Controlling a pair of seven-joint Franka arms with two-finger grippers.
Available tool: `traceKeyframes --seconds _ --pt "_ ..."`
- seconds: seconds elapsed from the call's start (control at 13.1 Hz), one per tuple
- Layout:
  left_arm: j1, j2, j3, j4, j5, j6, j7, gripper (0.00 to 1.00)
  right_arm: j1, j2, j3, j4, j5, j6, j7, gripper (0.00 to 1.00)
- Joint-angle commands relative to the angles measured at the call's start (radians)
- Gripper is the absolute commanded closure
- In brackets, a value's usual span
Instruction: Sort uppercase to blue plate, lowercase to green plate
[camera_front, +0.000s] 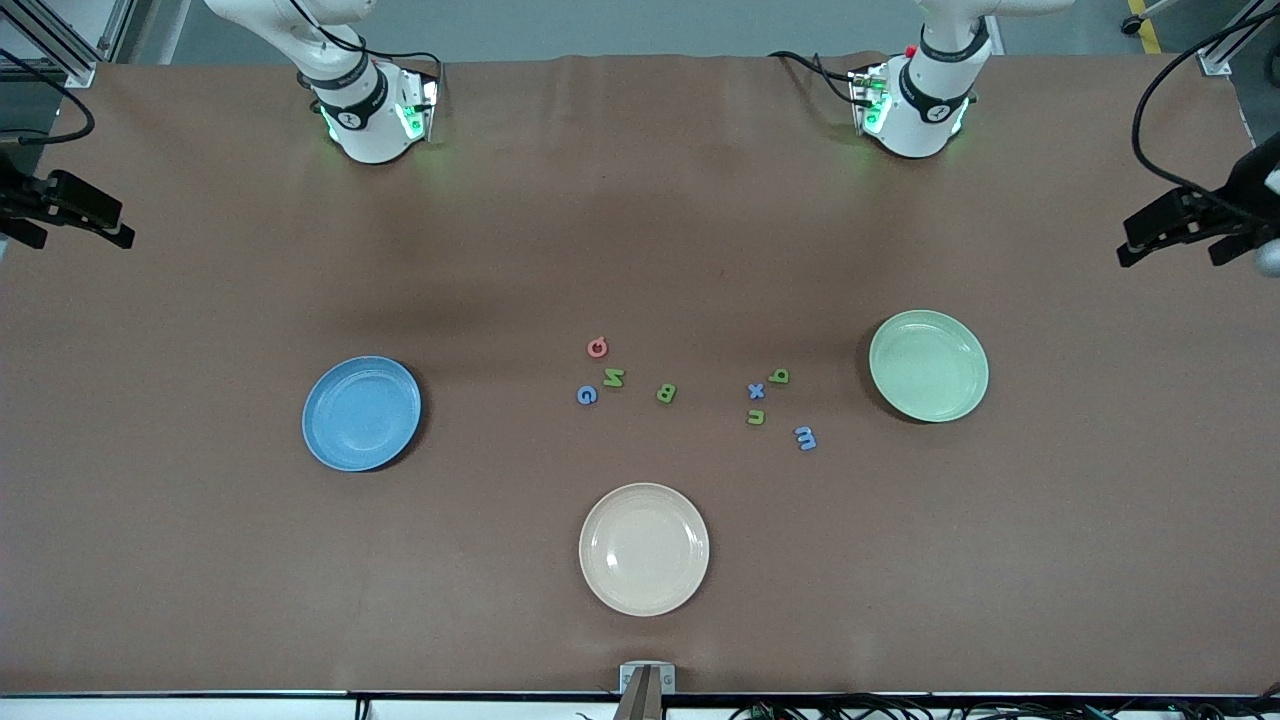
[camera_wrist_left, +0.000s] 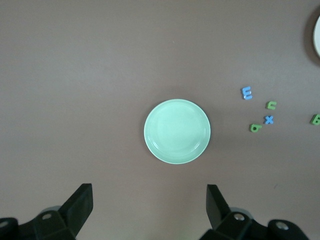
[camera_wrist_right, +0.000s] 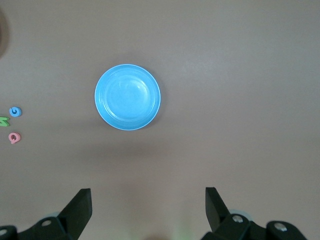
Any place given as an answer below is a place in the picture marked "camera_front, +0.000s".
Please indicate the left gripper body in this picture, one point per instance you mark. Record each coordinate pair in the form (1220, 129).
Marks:
(1236, 205)

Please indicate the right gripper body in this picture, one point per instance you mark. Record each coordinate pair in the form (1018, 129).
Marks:
(12, 196)

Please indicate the blue letter m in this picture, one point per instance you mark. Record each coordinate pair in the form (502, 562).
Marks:
(806, 438)

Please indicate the pink letter Q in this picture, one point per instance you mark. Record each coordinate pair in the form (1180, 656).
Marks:
(591, 349)

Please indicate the blue letter G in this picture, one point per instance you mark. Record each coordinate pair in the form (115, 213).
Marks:
(580, 396)

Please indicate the green letter N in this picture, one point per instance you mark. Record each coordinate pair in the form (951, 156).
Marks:
(614, 378)

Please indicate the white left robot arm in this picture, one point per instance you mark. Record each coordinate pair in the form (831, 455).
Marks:
(925, 110)

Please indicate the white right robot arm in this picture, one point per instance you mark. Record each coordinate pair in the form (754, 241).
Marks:
(365, 120)

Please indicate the green plate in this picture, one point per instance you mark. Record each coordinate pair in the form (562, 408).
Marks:
(928, 366)

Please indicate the blue plate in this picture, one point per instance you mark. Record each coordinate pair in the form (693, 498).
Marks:
(360, 415)

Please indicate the beige plate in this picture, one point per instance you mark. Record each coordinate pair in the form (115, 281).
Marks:
(644, 550)

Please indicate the black caster wheel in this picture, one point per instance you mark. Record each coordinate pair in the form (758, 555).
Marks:
(1131, 25)

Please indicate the brown table cover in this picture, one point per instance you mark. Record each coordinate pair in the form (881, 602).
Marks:
(700, 200)

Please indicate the aluminium frame post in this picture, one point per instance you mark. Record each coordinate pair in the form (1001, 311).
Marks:
(78, 70)
(1215, 62)

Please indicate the silver base connector bracket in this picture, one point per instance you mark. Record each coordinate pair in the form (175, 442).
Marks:
(420, 105)
(870, 100)

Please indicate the white table edge rail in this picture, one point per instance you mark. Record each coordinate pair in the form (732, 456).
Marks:
(200, 708)

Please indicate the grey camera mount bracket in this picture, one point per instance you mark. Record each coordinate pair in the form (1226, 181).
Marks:
(648, 690)

